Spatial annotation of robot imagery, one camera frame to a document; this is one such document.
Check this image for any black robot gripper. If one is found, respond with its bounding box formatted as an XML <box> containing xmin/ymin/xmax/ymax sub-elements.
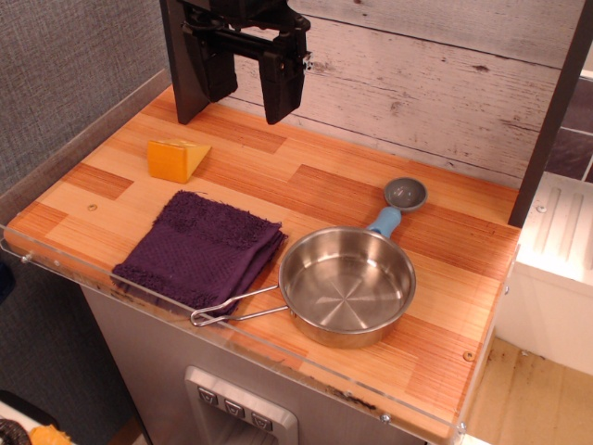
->
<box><xmin>182</xmin><ymin>1</ymin><xmax>310</xmax><ymax>124</ymax></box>

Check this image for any grey spoon with blue handle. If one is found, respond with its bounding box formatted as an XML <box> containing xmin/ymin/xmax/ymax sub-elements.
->
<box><xmin>367</xmin><ymin>177</ymin><xmax>428</xmax><ymax>237</ymax></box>

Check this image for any purple folded towel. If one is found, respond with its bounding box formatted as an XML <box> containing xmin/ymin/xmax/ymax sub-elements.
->
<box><xmin>113</xmin><ymin>191</ymin><xmax>286</xmax><ymax>309</ymax></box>

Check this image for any yellow cheese wedge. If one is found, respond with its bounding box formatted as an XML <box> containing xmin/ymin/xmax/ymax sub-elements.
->
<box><xmin>146</xmin><ymin>140</ymin><xmax>211</xmax><ymax>184</ymax></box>

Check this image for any stainless steel pan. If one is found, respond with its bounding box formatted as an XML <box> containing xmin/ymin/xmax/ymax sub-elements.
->
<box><xmin>190</xmin><ymin>225</ymin><xmax>417</xmax><ymax>350</ymax></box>

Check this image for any grey toy fridge cabinet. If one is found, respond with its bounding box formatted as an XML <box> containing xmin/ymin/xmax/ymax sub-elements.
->
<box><xmin>82</xmin><ymin>287</ymin><xmax>420</xmax><ymax>444</ymax></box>

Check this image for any silver dispenser button panel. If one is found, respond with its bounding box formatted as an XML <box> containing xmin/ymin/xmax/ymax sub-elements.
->
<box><xmin>184</xmin><ymin>366</ymin><xmax>299</xmax><ymax>444</ymax></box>

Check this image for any white toy sink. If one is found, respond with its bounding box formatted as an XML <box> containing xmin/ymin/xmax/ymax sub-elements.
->
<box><xmin>493</xmin><ymin>69</ymin><xmax>593</xmax><ymax>376</ymax></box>

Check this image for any orange object bottom left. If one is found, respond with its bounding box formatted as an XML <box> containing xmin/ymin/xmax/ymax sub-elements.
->
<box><xmin>29</xmin><ymin>425</ymin><xmax>72</xmax><ymax>445</ymax></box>

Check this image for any dark left post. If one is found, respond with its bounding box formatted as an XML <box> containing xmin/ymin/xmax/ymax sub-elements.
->
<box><xmin>159</xmin><ymin>0</ymin><xmax>209</xmax><ymax>124</ymax></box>

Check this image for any dark post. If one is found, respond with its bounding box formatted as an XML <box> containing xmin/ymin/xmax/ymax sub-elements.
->
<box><xmin>508</xmin><ymin>0</ymin><xmax>592</xmax><ymax>228</ymax></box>
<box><xmin>159</xmin><ymin>0</ymin><xmax>209</xmax><ymax>124</ymax></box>

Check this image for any dark right post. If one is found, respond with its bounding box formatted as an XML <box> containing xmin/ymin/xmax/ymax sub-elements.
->
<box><xmin>508</xmin><ymin>0</ymin><xmax>592</xmax><ymax>228</ymax></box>

